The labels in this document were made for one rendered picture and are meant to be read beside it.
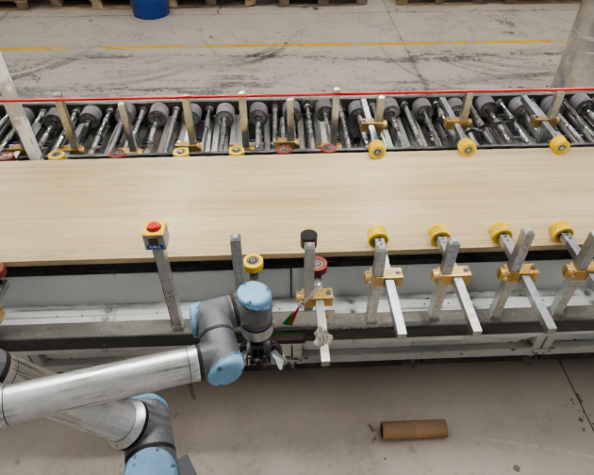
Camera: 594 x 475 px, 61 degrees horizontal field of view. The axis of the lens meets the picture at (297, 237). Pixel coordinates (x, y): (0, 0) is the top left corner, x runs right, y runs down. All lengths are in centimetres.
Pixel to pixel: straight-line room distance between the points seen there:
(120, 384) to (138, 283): 103
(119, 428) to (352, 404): 135
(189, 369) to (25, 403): 34
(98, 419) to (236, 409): 118
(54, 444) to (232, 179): 149
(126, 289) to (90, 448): 82
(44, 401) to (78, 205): 133
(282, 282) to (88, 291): 82
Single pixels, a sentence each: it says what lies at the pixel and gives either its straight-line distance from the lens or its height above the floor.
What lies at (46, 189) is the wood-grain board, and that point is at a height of 90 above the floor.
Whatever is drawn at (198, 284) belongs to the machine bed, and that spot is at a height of 72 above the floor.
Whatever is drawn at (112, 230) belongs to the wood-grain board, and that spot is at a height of 90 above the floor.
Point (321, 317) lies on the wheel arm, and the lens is 185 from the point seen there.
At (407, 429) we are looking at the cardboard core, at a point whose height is 8.
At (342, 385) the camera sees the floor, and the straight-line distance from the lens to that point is 270.
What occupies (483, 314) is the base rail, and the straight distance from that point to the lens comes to 219.
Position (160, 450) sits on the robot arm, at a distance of 162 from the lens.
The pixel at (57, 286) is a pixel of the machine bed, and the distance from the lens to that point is 233.
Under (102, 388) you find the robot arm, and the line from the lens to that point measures 124.
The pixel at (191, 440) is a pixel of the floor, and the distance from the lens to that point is 260.
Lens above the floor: 231
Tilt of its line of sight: 43 degrees down
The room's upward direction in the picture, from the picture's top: straight up
